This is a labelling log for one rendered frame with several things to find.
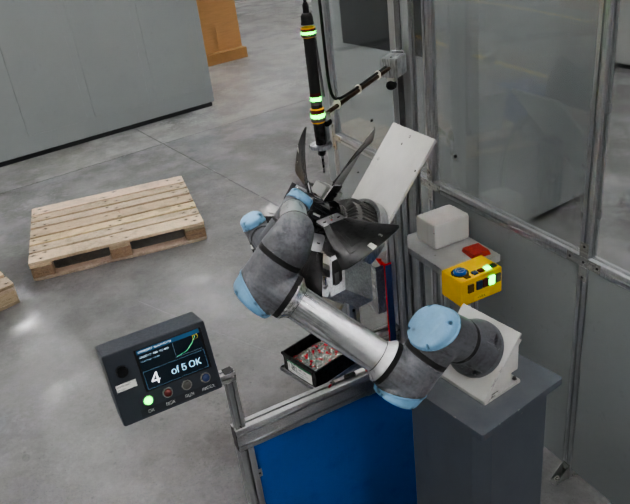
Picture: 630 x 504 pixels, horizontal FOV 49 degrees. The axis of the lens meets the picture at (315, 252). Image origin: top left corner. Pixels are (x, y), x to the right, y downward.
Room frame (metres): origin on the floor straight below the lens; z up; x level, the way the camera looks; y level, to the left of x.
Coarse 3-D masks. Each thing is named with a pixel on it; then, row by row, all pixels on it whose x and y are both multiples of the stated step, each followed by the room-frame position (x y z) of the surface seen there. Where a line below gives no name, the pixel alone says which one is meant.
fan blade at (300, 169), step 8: (304, 128) 2.41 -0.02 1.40; (304, 136) 2.38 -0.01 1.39; (304, 144) 2.35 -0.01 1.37; (304, 152) 2.32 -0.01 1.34; (296, 160) 2.47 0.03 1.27; (304, 160) 2.30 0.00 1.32; (296, 168) 2.47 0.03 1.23; (304, 168) 2.29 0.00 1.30; (304, 176) 2.30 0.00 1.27; (304, 184) 2.36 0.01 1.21
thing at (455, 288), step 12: (468, 264) 1.87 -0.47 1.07; (480, 264) 1.86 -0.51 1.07; (444, 276) 1.84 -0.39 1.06; (456, 276) 1.81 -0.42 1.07; (480, 276) 1.80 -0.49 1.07; (444, 288) 1.85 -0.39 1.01; (456, 288) 1.79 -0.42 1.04; (492, 288) 1.82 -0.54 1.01; (456, 300) 1.79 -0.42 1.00; (468, 300) 1.78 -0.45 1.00
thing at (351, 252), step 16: (336, 224) 2.01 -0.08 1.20; (352, 224) 1.99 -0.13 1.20; (368, 224) 1.97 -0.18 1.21; (384, 224) 1.94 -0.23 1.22; (336, 240) 1.92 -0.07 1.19; (352, 240) 1.90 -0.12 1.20; (368, 240) 1.87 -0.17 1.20; (384, 240) 1.85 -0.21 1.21; (336, 256) 1.86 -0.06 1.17; (352, 256) 1.83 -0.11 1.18
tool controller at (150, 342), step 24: (192, 312) 1.54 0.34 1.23; (144, 336) 1.44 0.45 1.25; (168, 336) 1.42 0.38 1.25; (192, 336) 1.44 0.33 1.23; (120, 360) 1.37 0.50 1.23; (144, 360) 1.38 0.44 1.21; (168, 360) 1.40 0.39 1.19; (192, 360) 1.42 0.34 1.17; (120, 384) 1.35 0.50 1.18; (144, 384) 1.36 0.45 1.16; (168, 384) 1.38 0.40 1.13; (192, 384) 1.40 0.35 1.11; (216, 384) 1.42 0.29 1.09; (120, 408) 1.33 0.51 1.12; (144, 408) 1.34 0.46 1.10; (168, 408) 1.36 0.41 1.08
